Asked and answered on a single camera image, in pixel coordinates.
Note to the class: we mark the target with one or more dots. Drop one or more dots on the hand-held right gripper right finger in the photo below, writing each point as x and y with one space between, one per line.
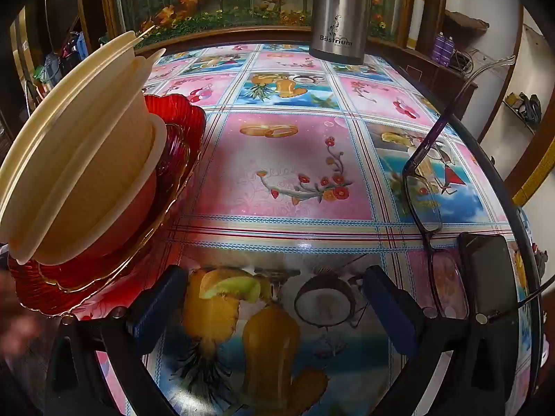
390 312

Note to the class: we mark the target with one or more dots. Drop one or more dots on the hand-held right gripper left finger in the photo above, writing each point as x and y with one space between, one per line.
158 307

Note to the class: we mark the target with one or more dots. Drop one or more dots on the gold-rimmed red glass plate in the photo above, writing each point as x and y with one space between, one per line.
173 160

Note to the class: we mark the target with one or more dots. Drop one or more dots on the large white foam bowl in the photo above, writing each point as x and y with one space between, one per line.
99 160

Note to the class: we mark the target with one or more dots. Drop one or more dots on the large red glass plate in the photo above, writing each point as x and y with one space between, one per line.
182 112

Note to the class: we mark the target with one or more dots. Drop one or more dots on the beige tabbed bowl lid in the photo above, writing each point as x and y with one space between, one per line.
56 112

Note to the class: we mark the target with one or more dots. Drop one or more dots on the beige ribbed plastic bowl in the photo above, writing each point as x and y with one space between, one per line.
145 64

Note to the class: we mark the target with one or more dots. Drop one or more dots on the purple-framed eyeglasses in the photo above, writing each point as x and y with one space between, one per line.
422 221

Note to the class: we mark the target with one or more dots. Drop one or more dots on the black smartphone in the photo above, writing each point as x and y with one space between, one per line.
490 273

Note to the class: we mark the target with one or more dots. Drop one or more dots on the printed fruit and flower tablecloth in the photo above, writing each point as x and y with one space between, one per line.
295 160

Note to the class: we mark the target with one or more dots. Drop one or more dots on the dark items on white shelf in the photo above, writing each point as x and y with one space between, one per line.
527 110

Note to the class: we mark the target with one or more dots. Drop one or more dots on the assorted shelf clutter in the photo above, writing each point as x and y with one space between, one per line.
56 65

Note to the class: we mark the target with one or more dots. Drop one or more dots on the purple spray can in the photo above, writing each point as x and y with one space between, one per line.
450 51
440 50

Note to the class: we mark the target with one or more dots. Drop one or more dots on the wooden partition cabinet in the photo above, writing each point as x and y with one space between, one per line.
243 34

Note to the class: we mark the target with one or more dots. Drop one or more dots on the stainless steel thermos flask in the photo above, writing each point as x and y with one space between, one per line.
340 13

